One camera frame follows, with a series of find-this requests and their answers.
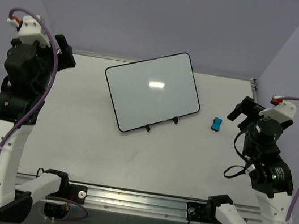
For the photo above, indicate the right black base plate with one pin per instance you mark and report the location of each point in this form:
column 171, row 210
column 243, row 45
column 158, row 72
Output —
column 197, row 212

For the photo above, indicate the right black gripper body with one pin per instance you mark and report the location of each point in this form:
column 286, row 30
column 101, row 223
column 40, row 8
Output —
column 244, row 110

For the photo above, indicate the aluminium front rail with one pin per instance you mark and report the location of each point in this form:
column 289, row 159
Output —
column 135, row 203

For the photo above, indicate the black whiteboard stand foot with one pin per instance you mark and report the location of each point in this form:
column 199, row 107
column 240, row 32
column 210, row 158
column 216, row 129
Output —
column 175, row 120
column 148, row 128

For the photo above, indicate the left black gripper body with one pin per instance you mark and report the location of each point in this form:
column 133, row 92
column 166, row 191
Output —
column 64, row 53

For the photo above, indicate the aluminium back rail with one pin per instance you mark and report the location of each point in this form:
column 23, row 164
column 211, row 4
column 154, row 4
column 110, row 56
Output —
column 97, row 55

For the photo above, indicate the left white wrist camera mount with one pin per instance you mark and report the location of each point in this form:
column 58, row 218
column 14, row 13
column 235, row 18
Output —
column 29, row 30

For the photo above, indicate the blue bone-shaped eraser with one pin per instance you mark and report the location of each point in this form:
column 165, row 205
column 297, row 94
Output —
column 216, row 124

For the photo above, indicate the aluminium rail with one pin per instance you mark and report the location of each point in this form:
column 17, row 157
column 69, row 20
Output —
column 135, row 203
column 253, row 83
column 97, row 55

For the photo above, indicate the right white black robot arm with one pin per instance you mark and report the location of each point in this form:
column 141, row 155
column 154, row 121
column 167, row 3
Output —
column 271, row 178

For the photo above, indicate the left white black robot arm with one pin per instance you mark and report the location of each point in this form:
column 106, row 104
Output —
column 18, row 115

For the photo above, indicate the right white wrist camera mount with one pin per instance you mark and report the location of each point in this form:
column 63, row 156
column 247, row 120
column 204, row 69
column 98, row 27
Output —
column 281, row 111

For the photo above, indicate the aluminium right side rail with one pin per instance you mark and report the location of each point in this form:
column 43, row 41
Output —
column 253, row 83

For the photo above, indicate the white whiteboard black frame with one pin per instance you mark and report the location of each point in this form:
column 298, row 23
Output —
column 152, row 91

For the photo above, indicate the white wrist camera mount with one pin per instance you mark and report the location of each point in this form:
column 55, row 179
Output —
column 281, row 111
column 29, row 30

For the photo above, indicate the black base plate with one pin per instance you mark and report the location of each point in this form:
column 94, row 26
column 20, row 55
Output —
column 76, row 193
column 197, row 212

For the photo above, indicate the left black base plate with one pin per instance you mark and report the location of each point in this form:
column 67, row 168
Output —
column 76, row 193

